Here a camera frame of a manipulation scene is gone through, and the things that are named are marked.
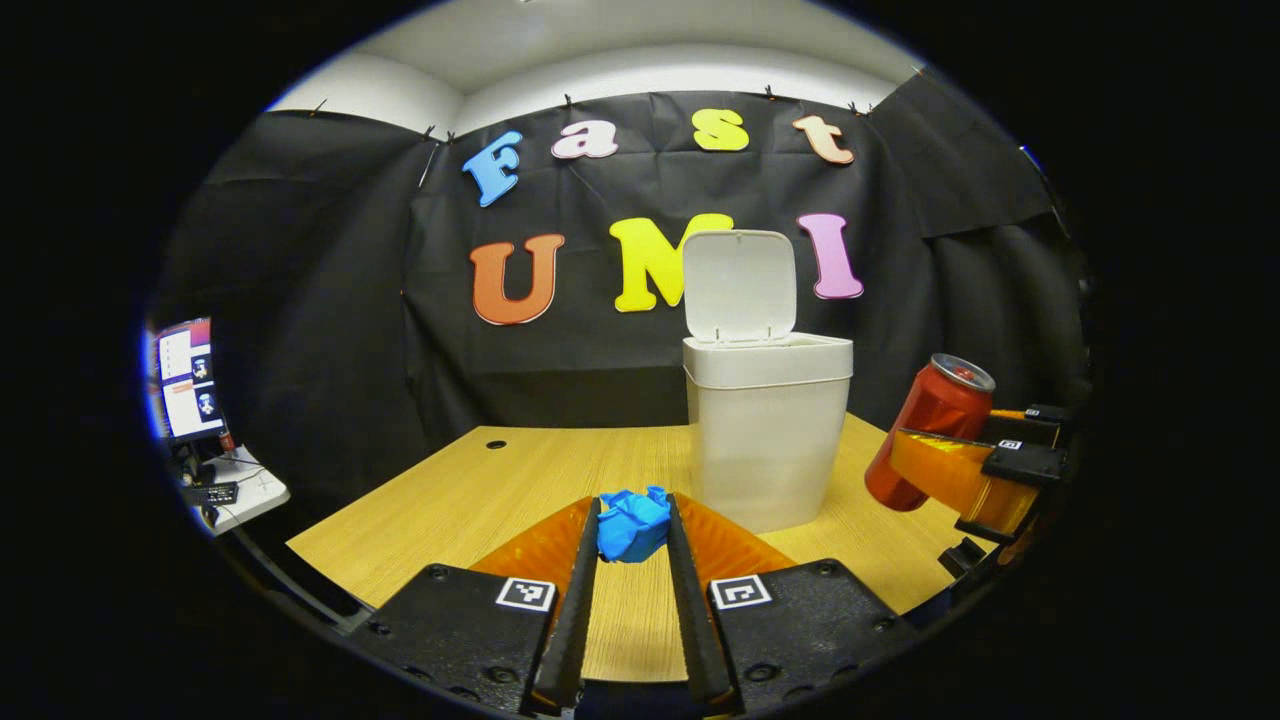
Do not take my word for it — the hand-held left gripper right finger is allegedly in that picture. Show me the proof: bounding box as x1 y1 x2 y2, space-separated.
667 493 921 713

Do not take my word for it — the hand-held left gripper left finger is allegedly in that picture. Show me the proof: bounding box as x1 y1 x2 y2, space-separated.
355 497 603 716

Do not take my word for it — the red pop can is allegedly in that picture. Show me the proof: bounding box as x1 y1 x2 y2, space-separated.
865 354 997 512

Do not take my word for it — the blue paper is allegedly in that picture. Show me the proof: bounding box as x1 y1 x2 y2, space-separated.
597 487 672 564

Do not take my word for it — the white desktop garbage bin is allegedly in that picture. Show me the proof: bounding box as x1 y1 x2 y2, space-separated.
682 230 854 534

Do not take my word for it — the wooden desktop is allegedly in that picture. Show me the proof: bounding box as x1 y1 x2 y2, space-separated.
287 412 966 686

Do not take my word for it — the white side table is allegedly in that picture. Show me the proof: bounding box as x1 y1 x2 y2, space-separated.
178 445 291 536

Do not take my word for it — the black backdrop cloth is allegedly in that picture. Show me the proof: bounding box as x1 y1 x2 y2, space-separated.
160 70 1091 521

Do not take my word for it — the computer monitor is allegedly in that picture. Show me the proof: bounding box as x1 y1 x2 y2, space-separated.
150 318 227 443

